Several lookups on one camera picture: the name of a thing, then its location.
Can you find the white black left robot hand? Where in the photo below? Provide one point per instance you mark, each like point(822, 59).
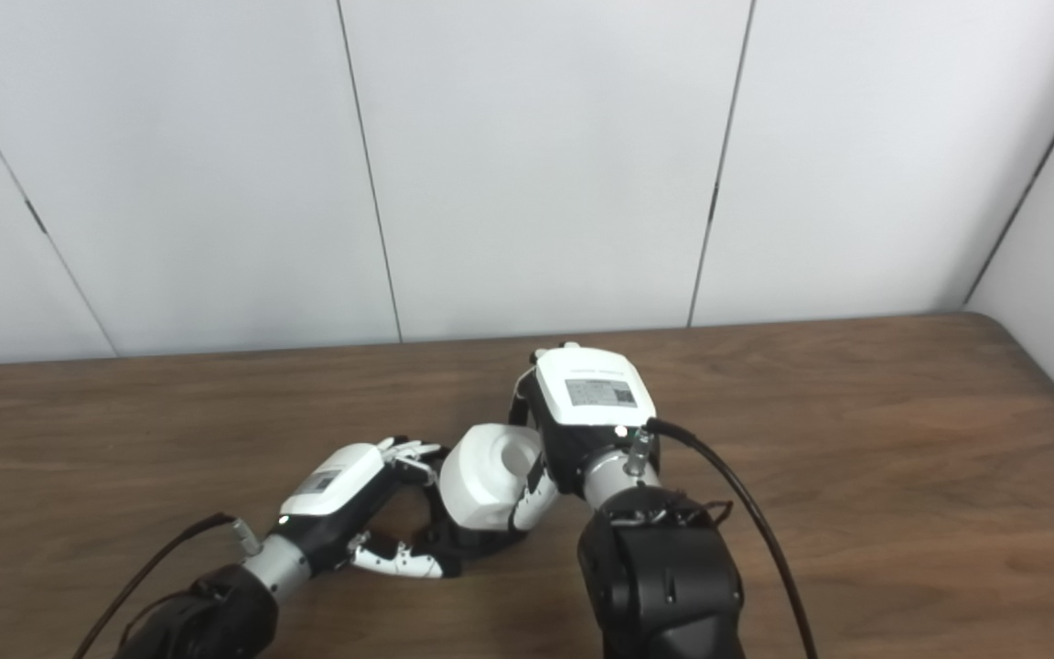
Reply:
point(339, 480)

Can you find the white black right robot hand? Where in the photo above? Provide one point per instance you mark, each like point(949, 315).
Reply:
point(591, 394)

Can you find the round white plastic piece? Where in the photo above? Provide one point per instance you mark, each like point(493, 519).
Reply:
point(481, 480)

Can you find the black flanged holder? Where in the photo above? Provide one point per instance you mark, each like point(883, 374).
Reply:
point(490, 542)

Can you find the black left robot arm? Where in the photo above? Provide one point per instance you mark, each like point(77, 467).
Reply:
point(207, 613)

